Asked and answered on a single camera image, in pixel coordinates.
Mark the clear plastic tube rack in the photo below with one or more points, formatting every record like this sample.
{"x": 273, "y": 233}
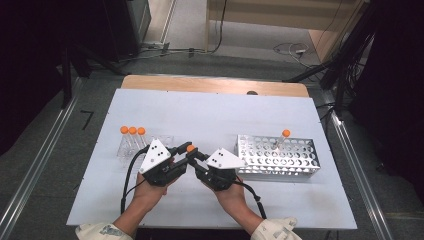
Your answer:
{"x": 165, "y": 140}

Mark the dark curtain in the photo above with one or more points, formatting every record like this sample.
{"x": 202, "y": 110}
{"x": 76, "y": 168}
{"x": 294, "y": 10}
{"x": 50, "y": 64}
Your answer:
{"x": 396, "y": 83}
{"x": 30, "y": 50}

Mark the perforated metal tube rack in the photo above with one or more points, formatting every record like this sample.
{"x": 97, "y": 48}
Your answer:
{"x": 293, "y": 160}

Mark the beige wooden furniture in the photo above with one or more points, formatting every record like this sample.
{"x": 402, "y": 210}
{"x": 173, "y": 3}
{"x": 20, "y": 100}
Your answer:
{"x": 266, "y": 15}

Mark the black metal stand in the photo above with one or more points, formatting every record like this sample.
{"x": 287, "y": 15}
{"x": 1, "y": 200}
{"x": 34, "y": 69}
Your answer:
{"x": 66, "y": 76}

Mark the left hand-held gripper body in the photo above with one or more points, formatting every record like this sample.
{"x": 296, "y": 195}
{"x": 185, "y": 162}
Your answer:
{"x": 155, "y": 156}

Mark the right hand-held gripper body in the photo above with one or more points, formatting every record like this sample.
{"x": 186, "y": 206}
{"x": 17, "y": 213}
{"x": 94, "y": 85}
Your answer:
{"x": 221, "y": 166}

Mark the dark round table grommet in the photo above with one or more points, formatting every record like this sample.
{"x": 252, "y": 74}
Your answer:
{"x": 252, "y": 92}

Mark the aluminium floor rail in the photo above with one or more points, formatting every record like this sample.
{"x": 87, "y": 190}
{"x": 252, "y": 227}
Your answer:
{"x": 346, "y": 146}
{"x": 40, "y": 156}

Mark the person's right hand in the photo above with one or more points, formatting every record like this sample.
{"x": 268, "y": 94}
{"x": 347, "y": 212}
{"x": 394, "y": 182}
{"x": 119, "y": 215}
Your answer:
{"x": 231, "y": 198}

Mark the person's left hand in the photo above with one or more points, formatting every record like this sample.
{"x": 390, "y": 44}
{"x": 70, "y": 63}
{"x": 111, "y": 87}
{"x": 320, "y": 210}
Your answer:
{"x": 150, "y": 195}

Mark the black tripod stand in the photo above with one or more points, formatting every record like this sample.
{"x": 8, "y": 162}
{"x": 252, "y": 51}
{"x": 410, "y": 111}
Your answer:
{"x": 340, "y": 66}

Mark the black cabinet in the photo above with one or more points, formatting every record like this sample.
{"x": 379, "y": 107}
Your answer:
{"x": 123, "y": 26}

